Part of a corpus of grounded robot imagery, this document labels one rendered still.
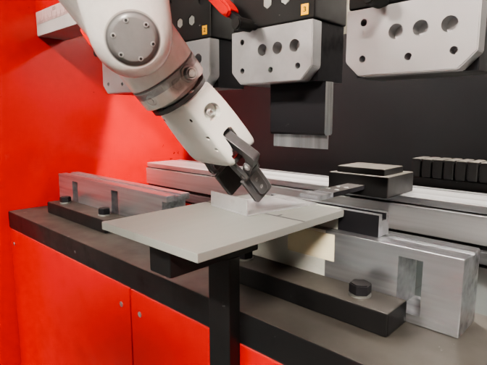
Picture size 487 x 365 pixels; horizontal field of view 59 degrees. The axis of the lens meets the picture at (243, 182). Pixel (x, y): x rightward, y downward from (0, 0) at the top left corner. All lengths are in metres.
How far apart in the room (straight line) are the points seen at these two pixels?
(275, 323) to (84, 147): 0.96
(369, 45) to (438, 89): 0.56
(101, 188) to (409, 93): 0.77
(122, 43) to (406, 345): 0.43
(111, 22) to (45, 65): 0.95
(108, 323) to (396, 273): 0.56
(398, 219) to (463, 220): 0.11
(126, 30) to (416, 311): 0.46
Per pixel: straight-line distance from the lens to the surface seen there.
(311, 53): 0.60
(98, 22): 0.40
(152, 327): 0.77
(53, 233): 1.05
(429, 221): 0.82
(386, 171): 0.80
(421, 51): 0.53
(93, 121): 1.39
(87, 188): 1.15
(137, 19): 0.40
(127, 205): 0.99
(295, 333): 0.54
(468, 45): 0.51
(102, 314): 0.91
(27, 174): 1.32
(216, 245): 0.43
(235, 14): 0.65
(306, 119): 0.64
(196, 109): 0.49
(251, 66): 0.66
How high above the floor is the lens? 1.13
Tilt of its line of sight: 9 degrees down
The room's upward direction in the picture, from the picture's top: straight up
